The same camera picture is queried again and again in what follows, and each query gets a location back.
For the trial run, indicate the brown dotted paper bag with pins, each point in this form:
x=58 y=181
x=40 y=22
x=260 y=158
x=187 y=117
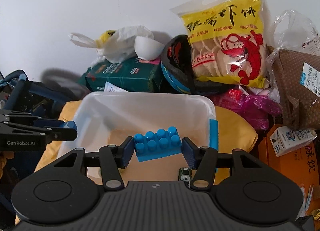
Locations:
x=295 y=76

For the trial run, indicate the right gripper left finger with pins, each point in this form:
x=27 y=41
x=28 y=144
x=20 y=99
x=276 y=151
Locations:
x=112 y=158

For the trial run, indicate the small blue studded brick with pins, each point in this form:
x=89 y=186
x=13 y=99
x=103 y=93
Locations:
x=159 y=144

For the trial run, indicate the clear plastic bag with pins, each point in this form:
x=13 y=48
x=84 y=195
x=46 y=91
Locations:
x=293 y=39

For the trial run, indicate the blue black stroller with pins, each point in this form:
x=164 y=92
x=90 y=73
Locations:
x=20 y=94

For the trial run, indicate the shrimp cracker bag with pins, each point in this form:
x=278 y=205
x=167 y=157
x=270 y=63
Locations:
x=226 y=40

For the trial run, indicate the orange cardboard box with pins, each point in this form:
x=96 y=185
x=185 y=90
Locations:
x=300 y=166

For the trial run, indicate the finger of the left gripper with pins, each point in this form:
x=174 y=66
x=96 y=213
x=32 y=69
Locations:
x=59 y=134
x=54 y=123

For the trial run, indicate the black helmet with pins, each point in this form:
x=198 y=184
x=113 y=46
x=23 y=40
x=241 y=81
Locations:
x=176 y=67

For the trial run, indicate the white bowl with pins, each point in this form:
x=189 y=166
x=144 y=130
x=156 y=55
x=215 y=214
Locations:
x=147 y=49

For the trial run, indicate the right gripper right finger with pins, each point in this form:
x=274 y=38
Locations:
x=201 y=159

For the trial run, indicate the white plastic bin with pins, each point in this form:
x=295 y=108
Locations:
x=109 y=118

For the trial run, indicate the dark green box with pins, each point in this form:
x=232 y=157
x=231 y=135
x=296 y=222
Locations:
x=134 y=75

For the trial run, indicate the magenta plastic bag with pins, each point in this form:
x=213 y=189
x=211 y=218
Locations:
x=255 y=109

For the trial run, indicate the small race car toy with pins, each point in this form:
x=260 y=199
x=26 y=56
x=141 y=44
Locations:
x=185 y=175

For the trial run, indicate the white plastic bag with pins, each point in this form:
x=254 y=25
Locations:
x=114 y=46

